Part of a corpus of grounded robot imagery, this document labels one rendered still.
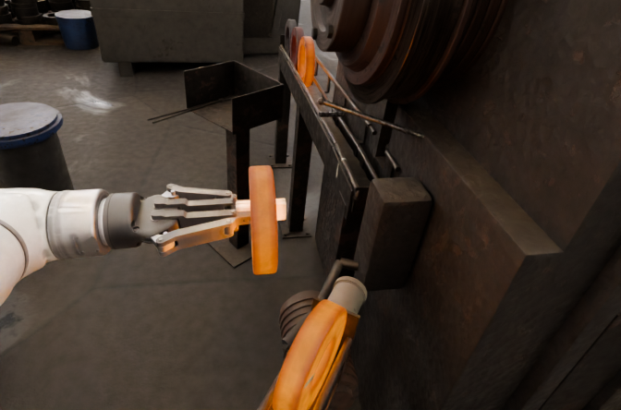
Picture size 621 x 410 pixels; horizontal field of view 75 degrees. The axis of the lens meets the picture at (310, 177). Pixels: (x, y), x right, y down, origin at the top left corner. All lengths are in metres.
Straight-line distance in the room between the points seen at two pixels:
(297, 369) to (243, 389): 0.85
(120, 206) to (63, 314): 1.10
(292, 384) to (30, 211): 0.37
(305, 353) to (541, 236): 0.35
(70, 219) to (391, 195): 0.49
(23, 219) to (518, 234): 0.62
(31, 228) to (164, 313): 1.01
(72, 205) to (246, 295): 1.06
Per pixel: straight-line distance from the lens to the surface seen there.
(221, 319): 1.50
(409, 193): 0.74
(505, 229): 0.61
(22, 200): 0.60
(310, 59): 1.52
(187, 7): 3.22
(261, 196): 0.52
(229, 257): 1.68
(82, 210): 0.58
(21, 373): 1.56
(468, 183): 0.68
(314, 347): 0.52
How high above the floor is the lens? 1.21
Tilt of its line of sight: 34 degrees down
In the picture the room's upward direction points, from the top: 6 degrees clockwise
